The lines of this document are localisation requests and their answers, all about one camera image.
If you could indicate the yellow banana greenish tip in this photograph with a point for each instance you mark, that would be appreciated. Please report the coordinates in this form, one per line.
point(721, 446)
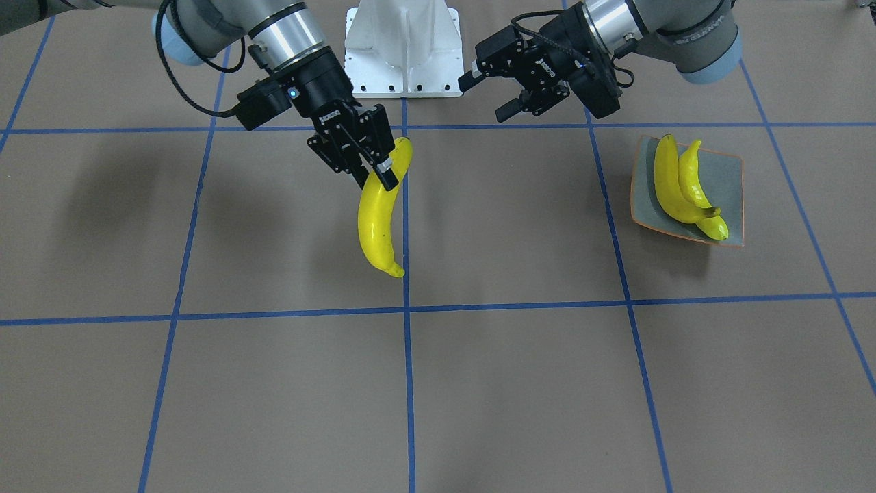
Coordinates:
point(691, 189)

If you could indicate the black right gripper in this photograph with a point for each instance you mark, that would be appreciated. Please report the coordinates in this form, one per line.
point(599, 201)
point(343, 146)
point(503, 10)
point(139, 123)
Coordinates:
point(321, 87)

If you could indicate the brown paper table cover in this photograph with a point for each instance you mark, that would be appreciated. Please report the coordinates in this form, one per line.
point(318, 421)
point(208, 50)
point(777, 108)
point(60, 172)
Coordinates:
point(185, 307)

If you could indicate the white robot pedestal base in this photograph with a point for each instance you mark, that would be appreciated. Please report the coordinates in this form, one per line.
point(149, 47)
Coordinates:
point(404, 49)

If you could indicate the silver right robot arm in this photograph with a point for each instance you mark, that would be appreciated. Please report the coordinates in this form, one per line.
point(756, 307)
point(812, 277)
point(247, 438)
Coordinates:
point(272, 33)

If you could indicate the yellow banana dark stem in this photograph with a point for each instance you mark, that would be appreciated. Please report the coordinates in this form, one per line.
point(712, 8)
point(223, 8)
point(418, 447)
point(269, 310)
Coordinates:
point(668, 189)

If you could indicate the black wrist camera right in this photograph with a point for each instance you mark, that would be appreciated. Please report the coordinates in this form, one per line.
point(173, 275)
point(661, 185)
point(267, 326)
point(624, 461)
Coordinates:
point(261, 103)

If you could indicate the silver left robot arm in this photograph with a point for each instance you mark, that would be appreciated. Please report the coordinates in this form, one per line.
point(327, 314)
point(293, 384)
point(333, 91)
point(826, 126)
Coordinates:
point(700, 38)

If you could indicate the grey square plate orange rim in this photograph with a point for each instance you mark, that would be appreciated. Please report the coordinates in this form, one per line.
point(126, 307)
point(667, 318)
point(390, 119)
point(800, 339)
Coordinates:
point(722, 178)

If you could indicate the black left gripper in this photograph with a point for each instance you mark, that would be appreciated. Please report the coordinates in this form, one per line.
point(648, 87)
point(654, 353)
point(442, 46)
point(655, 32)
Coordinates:
point(551, 49)

